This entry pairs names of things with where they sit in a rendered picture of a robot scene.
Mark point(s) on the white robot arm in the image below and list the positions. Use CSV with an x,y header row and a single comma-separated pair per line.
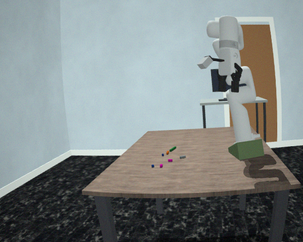
x,y
229,34

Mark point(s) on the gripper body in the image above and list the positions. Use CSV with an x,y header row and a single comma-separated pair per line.
x,y
231,56

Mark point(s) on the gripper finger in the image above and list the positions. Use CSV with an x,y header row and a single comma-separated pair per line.
x,y
236,78
222,83

